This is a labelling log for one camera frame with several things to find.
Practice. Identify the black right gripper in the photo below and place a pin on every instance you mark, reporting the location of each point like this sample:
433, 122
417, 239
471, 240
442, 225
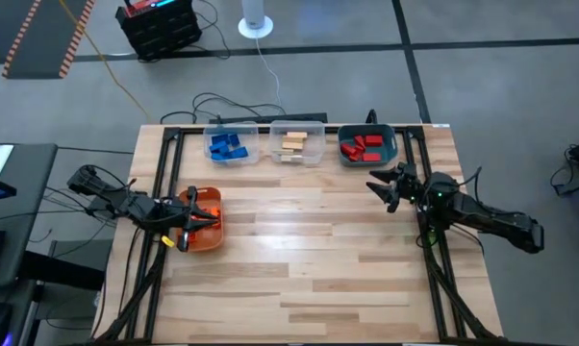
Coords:
410, 185

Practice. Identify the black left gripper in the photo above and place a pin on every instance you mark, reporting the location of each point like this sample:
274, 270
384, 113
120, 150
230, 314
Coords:
174, 216

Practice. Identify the orange studded plastic block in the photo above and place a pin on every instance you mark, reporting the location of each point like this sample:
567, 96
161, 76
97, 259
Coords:
214, 211

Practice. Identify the red plastic block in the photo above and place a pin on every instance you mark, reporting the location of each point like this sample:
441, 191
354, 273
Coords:
348, 149
370, 157
359, 142
355, 156
373, 140

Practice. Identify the blue plastic block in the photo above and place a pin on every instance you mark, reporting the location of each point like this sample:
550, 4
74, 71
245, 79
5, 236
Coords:
234, 140
218, 156
219, 139
220, 148
239, 153

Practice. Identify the wooden block character print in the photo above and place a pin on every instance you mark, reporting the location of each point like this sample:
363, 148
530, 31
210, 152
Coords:
293, 144

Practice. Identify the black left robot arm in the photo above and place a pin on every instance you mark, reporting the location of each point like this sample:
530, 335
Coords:
126, 204

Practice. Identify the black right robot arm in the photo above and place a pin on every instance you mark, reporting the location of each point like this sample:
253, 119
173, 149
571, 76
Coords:
491, 221

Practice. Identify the orange plastic bin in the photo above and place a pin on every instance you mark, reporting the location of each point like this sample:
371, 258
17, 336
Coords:
208, 242

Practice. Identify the teal plastic bin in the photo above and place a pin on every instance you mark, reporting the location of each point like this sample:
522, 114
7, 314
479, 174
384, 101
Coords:
390, 154

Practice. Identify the yellow tag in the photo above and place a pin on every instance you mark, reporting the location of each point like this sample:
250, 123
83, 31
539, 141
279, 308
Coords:
167, 240

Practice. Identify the black clamp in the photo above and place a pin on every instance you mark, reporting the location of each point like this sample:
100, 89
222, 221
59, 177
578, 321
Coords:
370, 117

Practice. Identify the clear plastic bin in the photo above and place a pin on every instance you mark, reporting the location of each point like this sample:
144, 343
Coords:
316, 154
251, 130

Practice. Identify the black flat panel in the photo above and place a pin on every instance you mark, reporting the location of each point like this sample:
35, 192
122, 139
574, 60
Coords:
63, 274

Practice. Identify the grey desk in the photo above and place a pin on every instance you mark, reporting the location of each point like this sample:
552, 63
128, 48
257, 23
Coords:
30, 192

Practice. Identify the black equipment case red top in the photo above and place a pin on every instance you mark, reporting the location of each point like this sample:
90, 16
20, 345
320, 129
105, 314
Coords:
159, 31

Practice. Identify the white pole round base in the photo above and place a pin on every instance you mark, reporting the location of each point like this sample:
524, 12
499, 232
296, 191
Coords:
255, 24

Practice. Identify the black mat orange striped edge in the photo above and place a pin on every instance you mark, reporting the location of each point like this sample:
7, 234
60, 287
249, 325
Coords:
44, 33
1, 33

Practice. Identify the black aluminium table frame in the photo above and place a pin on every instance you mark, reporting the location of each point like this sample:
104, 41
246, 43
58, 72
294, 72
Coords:
170, 133

